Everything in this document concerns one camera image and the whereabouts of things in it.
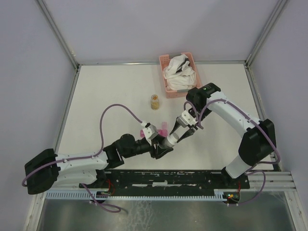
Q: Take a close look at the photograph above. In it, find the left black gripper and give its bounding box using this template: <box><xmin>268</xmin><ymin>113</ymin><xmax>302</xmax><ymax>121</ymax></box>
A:
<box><xmin>123</xmin><ymin>134</ymin><xmax>173</xmax><ymax>159</ymax></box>

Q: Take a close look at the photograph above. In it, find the white vitamin bottle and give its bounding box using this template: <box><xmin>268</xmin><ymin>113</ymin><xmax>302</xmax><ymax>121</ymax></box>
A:
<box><xmin>160</xmin><ymin>133</ymin><xmax>179</xmax><ymax>149</ymax></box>

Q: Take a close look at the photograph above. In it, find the pink pill organizer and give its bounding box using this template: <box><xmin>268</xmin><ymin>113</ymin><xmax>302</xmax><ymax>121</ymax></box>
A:
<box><xmin>140</xmin><ymin>122</ymin><xmax>168</xmax><ymax>138</ymax></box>

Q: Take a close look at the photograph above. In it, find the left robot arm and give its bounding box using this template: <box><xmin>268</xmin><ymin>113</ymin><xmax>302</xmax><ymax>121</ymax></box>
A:
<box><xmin>22</xmin><ymin>134</ymin><xmax>179</xmax><ymax>195</ymax></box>

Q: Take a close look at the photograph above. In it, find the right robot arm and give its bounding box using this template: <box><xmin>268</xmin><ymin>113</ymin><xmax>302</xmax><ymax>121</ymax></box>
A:
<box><xmin>163</xmin><ymin>83</ymin><xmax>277</xmax><ymax>188</ymax></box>

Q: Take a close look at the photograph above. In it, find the amber pill bottle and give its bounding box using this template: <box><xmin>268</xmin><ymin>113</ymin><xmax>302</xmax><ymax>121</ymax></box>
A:
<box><xmin>150</xmin><ymin>94</ymin><xmax>160</xmax><ymax>110</ymax></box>

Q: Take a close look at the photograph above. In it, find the white cloth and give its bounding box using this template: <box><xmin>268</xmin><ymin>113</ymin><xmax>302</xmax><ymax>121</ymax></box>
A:
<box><xmin>163</xmin><ymin>54</ymin><xmax>197</xmax><ymax>91</ymax></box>

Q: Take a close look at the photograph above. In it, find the pink plastic basket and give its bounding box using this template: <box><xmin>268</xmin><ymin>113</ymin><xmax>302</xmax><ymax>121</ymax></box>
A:
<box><xmin>159</xmin><ymin>52</ymin><xmax>202</xmax><ymax>98</ymax></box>

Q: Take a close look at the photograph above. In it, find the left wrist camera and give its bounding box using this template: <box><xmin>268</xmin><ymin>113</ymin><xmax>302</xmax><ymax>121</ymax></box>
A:
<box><xmin>141</xmin><ymin>121</ymin><xmax>158</xmax><ymax>144</ymax></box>

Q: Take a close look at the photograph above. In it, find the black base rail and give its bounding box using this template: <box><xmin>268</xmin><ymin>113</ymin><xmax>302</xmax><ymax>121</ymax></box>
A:
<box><xmin>88</xmin><ymin>169</ymin><xmax>250</xmax><ymax>197</ymax></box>

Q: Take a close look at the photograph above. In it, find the white cable duct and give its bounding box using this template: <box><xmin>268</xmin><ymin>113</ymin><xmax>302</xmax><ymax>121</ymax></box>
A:
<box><xmin>45</xmin><ymin>190</ymin><xmax>229</xmax><ymax>200</ymax></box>

